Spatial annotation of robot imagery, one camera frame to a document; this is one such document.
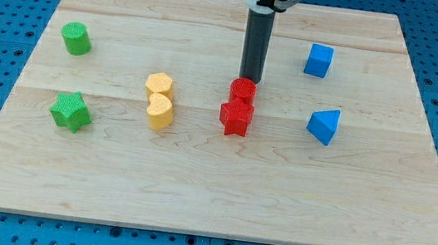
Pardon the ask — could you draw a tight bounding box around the blue triangle block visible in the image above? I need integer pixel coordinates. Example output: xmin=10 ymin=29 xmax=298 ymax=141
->
xmin=306 ymin=110 xmax=341 ymax=146

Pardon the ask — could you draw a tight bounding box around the green cylinder block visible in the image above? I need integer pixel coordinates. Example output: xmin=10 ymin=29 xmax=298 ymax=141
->
xmin=61 ymin=22 xmax=91 ymax=56

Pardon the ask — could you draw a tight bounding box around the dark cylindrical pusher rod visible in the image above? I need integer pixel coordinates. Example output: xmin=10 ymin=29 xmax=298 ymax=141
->
xmin=239 ymin=9 xmax=275 ymax=84

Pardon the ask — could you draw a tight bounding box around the wooden board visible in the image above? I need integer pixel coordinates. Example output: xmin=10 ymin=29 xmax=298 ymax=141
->
xmin=0 ymin=0 xmax=438 ymax=245

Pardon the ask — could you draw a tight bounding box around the yellow heart block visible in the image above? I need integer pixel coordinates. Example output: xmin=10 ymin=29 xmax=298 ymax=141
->
xmin=146 ymin=93 xmax=174 ymax=130

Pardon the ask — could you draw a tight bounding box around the blue cube block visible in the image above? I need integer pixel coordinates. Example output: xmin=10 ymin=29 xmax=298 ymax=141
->
xmin=303 ymin=44 xmax=334 ymax=78

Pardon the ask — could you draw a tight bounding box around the green star block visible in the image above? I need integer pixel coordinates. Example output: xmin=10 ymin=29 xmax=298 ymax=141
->
xmin=50 ymin=91 xmax=92 ymax=133

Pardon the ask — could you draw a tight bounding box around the red star block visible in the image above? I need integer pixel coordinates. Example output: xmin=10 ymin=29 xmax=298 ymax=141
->
xmin=219 ymin=99 xmax=254 ymax=136

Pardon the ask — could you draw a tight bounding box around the red cylinder block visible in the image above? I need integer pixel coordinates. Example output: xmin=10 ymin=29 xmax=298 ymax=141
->
xmin=229 ymin=77 xmax=257 ymax=105

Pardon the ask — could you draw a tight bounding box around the yellow hexagon block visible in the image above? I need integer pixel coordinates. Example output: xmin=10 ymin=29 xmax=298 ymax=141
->
xmin=145 ymin=72 xmax=175 ymax=101

